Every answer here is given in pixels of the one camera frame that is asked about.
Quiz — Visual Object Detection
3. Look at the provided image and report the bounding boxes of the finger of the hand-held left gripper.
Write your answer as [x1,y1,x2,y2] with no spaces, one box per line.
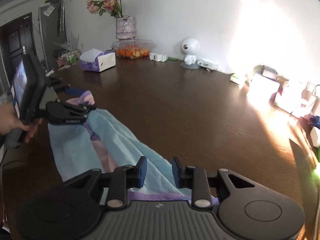
[59,99,97,118]
[46,77,83,97]

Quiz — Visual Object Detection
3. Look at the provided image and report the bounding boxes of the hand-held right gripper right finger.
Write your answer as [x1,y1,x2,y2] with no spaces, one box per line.
[172,156,256,209]

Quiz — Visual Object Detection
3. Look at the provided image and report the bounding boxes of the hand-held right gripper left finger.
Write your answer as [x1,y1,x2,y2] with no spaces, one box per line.
[62,156,148,209]

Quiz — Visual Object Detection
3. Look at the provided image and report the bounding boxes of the pastel pink blue garment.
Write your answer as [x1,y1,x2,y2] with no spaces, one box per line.
[47,91,218,206]

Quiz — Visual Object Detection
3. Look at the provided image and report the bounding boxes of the person's left hand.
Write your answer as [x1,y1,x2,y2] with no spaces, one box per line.
[0,102,43,144]

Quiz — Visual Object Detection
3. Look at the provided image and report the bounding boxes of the purple white tissue pack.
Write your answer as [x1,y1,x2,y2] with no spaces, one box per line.
[79,48,117,74]

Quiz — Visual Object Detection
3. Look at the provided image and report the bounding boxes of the dark brown door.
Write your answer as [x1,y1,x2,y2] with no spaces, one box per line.
[0,12,33,86]

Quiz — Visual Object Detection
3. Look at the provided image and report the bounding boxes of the white drying rack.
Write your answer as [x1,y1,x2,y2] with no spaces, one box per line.
[53,32,81,53]

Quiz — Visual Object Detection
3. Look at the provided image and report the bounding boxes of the grey refrigerator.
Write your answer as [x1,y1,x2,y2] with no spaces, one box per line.
[38,1,68,71]

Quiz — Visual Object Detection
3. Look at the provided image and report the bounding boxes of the clear plastic fruit container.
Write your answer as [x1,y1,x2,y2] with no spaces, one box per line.
[112,38,156,59]

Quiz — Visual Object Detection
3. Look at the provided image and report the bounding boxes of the textured pale flower vase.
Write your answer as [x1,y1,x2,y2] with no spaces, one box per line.
[115,16,137,40]

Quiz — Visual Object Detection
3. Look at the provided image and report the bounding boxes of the white plastic clip device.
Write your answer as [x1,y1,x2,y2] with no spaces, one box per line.
[149,52,169,63]

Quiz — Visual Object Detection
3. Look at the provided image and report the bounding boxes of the green white packet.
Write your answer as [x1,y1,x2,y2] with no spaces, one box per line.
[229,73,248,89]

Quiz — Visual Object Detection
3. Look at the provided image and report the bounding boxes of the white rectangular gadget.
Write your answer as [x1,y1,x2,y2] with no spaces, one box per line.
[197,59,219,71]

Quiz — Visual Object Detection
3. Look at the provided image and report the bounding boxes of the white box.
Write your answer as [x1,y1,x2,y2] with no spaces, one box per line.
[250,73,281,106]

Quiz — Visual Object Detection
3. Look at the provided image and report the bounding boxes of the white robot-shaped desk fan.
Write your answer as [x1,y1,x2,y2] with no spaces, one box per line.
[180,37,201,69]

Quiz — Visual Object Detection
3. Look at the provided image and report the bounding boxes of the dark grey box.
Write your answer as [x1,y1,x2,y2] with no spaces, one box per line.
[261,65,279,79]

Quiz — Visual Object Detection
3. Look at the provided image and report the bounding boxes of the white power strip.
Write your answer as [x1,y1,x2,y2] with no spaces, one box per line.
[310,126,320,148]

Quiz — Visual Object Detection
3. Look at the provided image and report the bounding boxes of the dark blue item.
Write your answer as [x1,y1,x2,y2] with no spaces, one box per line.
[308,115,320,128]

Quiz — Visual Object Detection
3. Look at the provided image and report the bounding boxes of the white charger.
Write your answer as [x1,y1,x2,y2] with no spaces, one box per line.
[301,82,316,107]

